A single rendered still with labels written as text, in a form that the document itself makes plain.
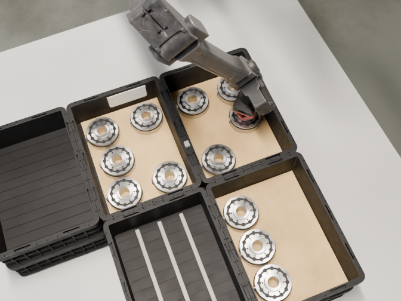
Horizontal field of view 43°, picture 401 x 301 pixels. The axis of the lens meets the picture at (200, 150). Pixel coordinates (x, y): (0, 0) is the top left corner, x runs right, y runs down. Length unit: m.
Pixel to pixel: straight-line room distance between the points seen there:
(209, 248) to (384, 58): 1.78
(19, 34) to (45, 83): 1.15
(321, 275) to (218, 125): 0.56
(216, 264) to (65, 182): 0.52
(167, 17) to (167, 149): 0.67
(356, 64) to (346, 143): 1.13
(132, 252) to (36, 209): 0.32
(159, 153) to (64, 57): 0.62
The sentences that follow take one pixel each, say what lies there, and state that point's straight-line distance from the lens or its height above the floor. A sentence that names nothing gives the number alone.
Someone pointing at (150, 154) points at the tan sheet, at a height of 0.83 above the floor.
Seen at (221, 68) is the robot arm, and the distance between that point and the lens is 1.22.
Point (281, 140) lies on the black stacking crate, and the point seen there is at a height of 0.87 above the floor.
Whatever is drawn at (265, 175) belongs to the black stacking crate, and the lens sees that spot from 1.52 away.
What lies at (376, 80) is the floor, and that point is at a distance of 2.85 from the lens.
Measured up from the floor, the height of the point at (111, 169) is 0.86.
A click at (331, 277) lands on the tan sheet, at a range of 1.50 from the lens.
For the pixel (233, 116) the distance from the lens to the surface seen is 1.61.
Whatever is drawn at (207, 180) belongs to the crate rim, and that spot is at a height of 0.93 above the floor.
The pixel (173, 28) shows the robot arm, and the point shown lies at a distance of 1.01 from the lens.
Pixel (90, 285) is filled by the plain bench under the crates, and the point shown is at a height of 0.70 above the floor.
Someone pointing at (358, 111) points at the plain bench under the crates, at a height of 0.70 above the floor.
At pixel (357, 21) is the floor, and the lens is 3.06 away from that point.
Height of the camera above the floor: 2.26
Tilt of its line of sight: 64 degrees down
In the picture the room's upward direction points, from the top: 2 degrees counter-clockwise
